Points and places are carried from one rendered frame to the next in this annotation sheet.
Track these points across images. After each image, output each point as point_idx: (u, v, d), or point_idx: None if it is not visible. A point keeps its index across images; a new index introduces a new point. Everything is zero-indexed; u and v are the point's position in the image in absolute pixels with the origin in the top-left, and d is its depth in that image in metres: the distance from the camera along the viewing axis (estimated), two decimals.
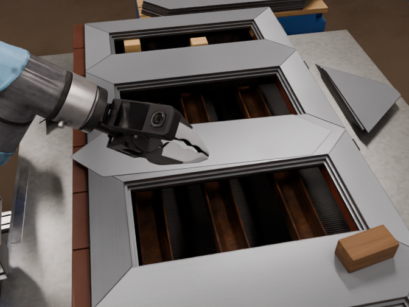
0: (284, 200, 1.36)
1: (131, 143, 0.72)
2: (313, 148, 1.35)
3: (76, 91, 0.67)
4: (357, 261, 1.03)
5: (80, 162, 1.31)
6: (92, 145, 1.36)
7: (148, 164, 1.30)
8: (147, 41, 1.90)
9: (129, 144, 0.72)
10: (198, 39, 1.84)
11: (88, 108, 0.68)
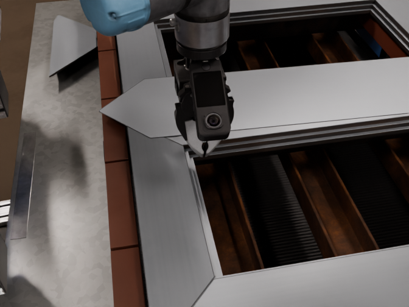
0: None
1: (183, 93, 0.70)
2: None
3: (210, 28, 0.62)
4: None
5: (114, 119, 0.87)
6: (130, 95, 0.92)
7: None
8: None
9: (182, 91, 0.70)
10: None
11: (198, 46, 0.64)
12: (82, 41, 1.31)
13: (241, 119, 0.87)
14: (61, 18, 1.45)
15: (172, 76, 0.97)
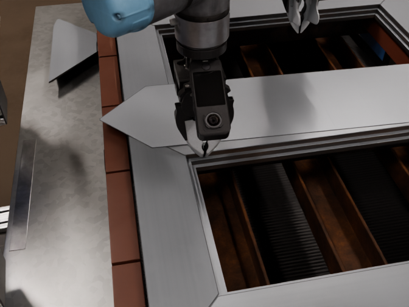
0: None
1: (183, 92, 0.70)
2: None
3: (210, 28, 0.62)
4: None
5: (115, 127, 0.85)
6: (131, 103, 0.90)
7: None
8: None
9: (182, 90, 0.70)
10: None
11: (198, 45, 0.64)
12: (82, 45, 1.29)
13: (245, 127, 0.85)
14: (60, 22, 1.43)
15: (174, 83, 0.95)
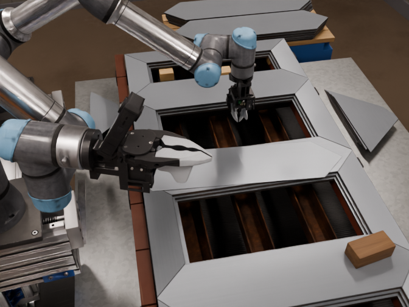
0: (301, 209, 1.65)
1: (122, 152, 0.78)
2: (326, 171, 1.62)
3: (68, 127, 0.81)
4: (363, 259, 1.32)
5: None
6: None
7: (190, 181, 1.58)
8: (178, 69, 2.19)
9: (122, 155, 0.78)
10: (223, 67, 2.12)
11: (78, 134, 0.80)
12: (109, 116, 2.03)
13: (203, 181, 1.59)
14: (93, 95, 2.17)
15: None
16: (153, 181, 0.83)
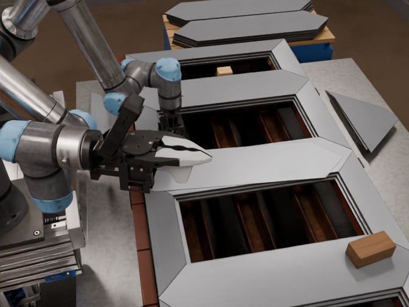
0: (302, 209, 1.66)
1: (122, 152, 0.78)
2: (327, 172, 1.62)
3: (68, 127, 0.82)
4: (363, 259, 1.32)
5: None
6: None
7: (191, 182, 1.59)
8: None
9: (122, 155, 0.78)
10: (223, 68, 2.13)
11: (78, 135, 0.80)
12: (111, 116, 2.04)
13: (204, 181, 1.59)
14: (94, 96, 2.17)
15: None
16: (153, 181, 0.83)
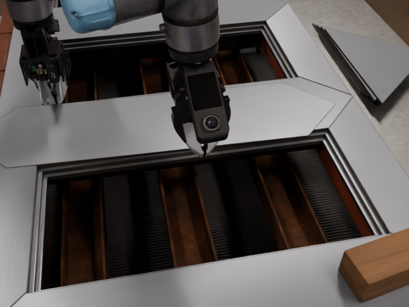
0: (268, 193, 0.99)
1: (178, 96, 0.70)
2: (310, 127, 0.96)
3: (201, 31, 0.62)
4: (374, 284, 0.65)
5: None
6: None
7: (76, 150, 0.91)
8: None
9: (177, 94, 0.70)
10: None
11: (190, 49, 0.64)
12: None
13: (100, 148, 0.92)
14: None
15: (45, 105, 1.01)
16: None
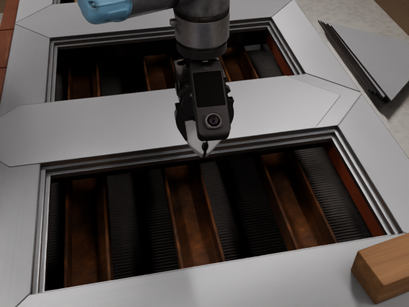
0: (276, 192, 0.97)
1: (183, 93, 0.70)
2: (316, 119, 0.95)
3: (210, 28, 0.62)
4: (389, 285, 0.63)
5: None
6: (0, 123, 0.94)
7: (80, 147, 0.89)
8: None
9: (182, 91, 0.70)
10: None
11: (198, 46, 0.64)
12: None
13: (104, 144, 0.90)
14: None
15: (46, 102, 0.99)
16: None
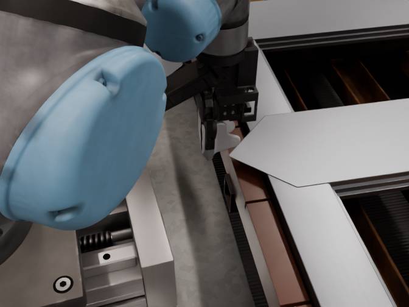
0: None
1: None
2: None
3: None
4: None
5: (249, 165, 0.79)
6: (256, 136, 0.84)
7: (363, 164, 0.79)
8: None
9: None
10: None
11: None
12: None
13: (388, 161, 0.79)
14: None
15: (294, 112, 0.89)
16: None
